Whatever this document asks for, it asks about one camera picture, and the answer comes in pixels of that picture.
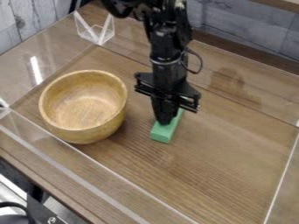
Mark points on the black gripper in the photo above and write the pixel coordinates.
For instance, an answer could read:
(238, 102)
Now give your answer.
(168, 89)

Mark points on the green rectangular block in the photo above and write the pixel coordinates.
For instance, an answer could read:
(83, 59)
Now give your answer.
(162, 133)

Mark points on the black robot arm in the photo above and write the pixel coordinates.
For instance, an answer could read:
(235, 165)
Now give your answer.
(168, 32)

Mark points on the wooden bowl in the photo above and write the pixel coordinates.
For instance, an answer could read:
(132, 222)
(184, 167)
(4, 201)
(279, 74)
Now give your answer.
(83, 106)

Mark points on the clear acrylic enclosure wall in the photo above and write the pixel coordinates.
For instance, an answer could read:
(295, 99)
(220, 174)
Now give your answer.
(228, 171)

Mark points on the clear acrylic corner bracket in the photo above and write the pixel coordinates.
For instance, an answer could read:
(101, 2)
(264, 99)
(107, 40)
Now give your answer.
(97, 34)

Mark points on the black metal bracket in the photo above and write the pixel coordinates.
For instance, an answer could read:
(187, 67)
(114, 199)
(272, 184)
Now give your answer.
(41, 214)

